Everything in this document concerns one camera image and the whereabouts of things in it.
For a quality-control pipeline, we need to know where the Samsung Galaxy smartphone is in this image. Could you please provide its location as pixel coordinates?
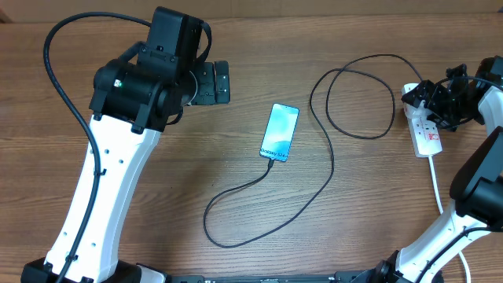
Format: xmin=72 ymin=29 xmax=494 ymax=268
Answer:
xmin=259 ymin=103 xmax=299 ymax=162

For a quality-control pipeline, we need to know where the black charger cable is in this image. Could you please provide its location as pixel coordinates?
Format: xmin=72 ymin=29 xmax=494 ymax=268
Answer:
xmin=203 ymin=53 xmax=424 ymax=249

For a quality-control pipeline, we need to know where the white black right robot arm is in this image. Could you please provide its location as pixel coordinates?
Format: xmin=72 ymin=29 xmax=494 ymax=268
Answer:
xmin=345 ymin=56 xmax=502 ymax=283

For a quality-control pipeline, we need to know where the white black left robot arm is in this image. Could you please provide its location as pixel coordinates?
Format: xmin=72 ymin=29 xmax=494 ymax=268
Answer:
xmin=20 ymin=7 xmax=230 ymax=282

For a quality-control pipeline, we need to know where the white power strip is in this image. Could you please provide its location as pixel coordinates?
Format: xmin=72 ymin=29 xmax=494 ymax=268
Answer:
xmin=403 ymin=101 xmax=442 ymax=158

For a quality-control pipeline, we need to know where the white power strip cord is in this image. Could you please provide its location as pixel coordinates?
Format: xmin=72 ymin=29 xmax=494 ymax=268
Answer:
xmin=427 ymin=155 xmax=472 ymax=283

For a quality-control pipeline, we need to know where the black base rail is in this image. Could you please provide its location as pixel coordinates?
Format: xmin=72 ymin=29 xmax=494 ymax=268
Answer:
xmin=140 ymin=269 xmax=384 ymax=283

